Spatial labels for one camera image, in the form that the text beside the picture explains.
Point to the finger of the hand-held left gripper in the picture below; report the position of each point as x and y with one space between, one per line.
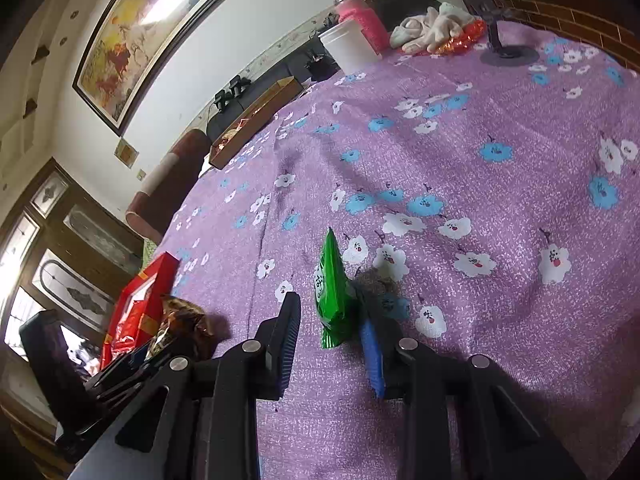
122 367

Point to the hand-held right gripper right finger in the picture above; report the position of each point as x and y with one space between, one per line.
372 360

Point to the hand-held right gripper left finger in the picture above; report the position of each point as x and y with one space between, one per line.
287 355

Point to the red gift box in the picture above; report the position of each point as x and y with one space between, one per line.
135 305

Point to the gold brown snack packet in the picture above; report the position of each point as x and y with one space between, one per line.
182 320

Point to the green snack packet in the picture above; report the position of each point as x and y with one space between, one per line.
330 290

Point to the wooden glass panel door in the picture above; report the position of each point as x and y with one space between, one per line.
50 260

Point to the brown armchair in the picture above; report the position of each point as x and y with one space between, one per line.
165 185

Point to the purple floral tablecloth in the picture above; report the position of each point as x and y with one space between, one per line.
450 160

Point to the cardboard tray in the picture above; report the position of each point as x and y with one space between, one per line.
260 112

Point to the black device on stand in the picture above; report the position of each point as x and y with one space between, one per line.
231 91

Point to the black leather sofa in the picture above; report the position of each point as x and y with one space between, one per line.
270 80

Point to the small black pouch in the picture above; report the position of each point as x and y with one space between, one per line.
319 67

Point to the white plastic jar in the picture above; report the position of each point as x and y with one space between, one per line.
350 47

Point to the shiny red wrapper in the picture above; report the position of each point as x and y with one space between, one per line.
465 40

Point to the black phone stand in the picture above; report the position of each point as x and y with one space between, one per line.
507 55

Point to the white gloves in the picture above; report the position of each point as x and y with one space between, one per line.
432 27

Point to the pink sleeved bottle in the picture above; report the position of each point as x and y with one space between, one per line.
362 15

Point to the black bag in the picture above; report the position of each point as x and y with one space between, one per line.
405 5

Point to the small gold wall plaque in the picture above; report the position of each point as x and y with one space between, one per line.
125 153

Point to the framed wall painting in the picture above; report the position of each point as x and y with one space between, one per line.
150 35

